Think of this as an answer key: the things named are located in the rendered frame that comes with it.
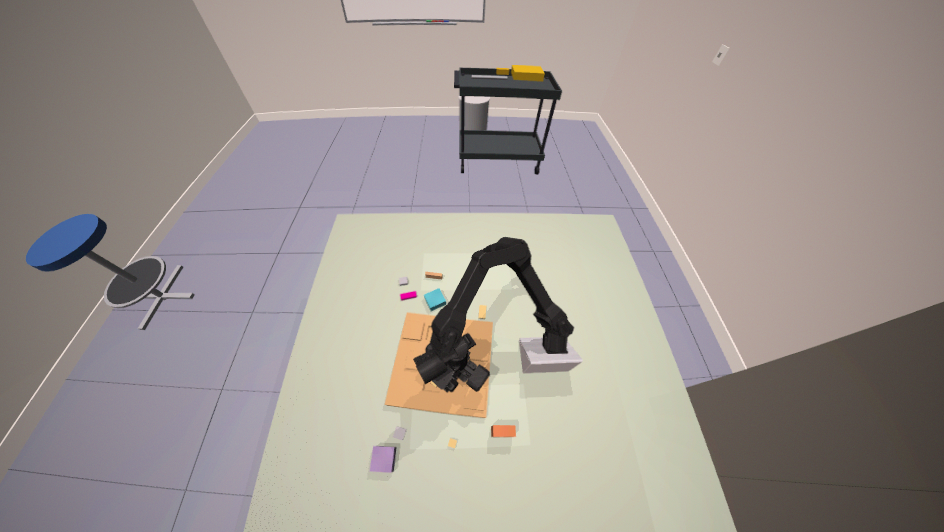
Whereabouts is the teal block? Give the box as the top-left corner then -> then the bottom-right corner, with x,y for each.
424,288 -> 446,311

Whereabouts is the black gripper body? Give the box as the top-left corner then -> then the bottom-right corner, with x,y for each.
426,343 -> 490,392

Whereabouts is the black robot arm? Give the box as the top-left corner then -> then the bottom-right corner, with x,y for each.
413,237 -> 575,393

